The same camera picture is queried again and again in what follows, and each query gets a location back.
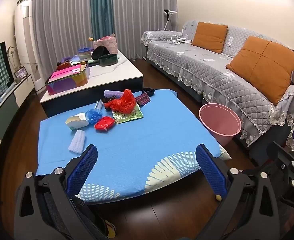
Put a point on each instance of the white paper box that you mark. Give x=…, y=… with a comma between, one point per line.
x=78, y=123

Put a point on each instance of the pink plastic bin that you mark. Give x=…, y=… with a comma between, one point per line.
x=211, y=130

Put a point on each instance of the blue plastic bag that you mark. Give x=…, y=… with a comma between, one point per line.
x=94, y=115

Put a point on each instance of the stack of pastel bowls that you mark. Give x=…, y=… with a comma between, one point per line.
x=84, y=53

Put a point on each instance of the pink patterned bag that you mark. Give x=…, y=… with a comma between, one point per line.
x=107, y=43

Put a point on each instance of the blue printed tablecloth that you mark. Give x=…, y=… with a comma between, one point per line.
x=149, y=140

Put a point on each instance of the small red plastic bag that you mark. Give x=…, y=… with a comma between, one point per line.
x=104, y=124

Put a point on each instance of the blue plastic lid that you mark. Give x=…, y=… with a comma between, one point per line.
x=75, y=58

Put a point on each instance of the photo frame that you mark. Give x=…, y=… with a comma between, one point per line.
x=21, y=73

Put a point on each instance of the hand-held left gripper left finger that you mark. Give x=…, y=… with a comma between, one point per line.
x=83, y=170

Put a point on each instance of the clear plastic bag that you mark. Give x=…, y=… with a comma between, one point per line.
x=99, y=105

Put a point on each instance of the teal curtain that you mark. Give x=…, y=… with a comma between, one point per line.
x=100, y=7

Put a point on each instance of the colourful slipper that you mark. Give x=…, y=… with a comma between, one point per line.
x=109, y=228

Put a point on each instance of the white marble coffee table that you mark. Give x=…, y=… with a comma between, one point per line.
x=112, y=73

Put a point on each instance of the grey quilted sofa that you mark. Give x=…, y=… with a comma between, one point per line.
x=199, y=60

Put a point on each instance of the purple foam fruit net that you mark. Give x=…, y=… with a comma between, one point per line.
x=112, y=94

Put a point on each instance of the pink paper pad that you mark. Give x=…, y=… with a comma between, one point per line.
x=62, y=74

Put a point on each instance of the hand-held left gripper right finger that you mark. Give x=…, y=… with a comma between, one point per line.
x=210, y=172

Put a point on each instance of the grey curtain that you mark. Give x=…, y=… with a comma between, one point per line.
x=142, y=12
x=62, y=17

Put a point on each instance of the potted plant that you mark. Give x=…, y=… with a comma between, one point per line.
x=12, y=62

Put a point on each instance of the large red plastic bag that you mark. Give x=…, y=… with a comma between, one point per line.
x=123, y=103

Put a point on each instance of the maroon checkered packet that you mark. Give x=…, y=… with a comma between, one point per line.
x=143, y=99

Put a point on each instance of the black round lid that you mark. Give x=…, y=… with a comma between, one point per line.
x=99, y=52

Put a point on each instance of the colourful storage box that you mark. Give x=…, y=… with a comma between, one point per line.
x=69, y=83

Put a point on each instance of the green snack wrapper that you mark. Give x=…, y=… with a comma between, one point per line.
x=129, y=117

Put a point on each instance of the white standing air conditioner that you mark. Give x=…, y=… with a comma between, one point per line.
x=24, y=42

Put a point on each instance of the orange cushion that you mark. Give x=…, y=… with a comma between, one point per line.
x=261, y=67
x=209, y=36

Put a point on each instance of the white foam fruit net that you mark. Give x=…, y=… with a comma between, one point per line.
x=76, y=142

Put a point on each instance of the white television cabinet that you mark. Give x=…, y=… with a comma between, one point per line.
x=22, y=90

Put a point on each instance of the black television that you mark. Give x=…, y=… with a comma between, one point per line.
x=8, y=65

